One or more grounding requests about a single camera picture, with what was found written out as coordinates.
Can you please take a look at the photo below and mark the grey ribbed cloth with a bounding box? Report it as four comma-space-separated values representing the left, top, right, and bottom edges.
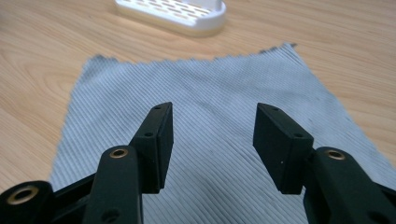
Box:
49, 42, 396, 224

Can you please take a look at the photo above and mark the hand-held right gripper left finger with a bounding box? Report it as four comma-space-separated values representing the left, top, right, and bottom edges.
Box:
128, 101, 175, 195

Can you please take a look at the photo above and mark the white slotted soap dish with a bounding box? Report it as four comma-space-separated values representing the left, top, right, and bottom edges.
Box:
114, 0, 228, 35

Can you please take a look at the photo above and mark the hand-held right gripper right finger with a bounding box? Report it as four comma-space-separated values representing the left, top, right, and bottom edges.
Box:
252, 102, 315, 195

